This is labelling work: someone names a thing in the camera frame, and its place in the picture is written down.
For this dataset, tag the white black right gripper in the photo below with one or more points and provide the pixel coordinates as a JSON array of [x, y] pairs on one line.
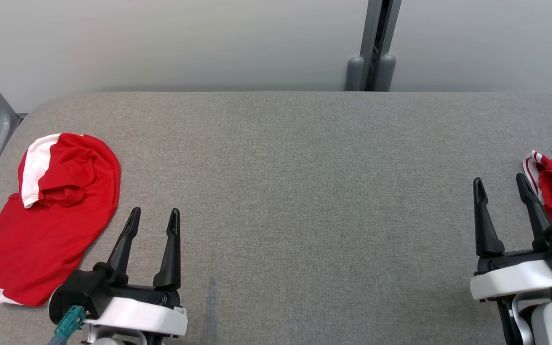
[[515, 282]]

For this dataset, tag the red shorts white side stripe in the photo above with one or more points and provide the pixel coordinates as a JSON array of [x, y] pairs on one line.
[[41, 239]]

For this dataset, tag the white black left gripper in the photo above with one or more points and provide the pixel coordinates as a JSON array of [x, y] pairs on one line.
[[142, 316]]

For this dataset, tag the grey rounded post foot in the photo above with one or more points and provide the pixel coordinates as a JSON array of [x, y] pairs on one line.
[[386, 72], [355, 74]]

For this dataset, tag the grey metal wall post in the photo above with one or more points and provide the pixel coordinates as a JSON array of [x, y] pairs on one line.
[[371, 28]]

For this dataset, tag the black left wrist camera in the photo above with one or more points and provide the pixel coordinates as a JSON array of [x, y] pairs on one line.
[[70, 292]]

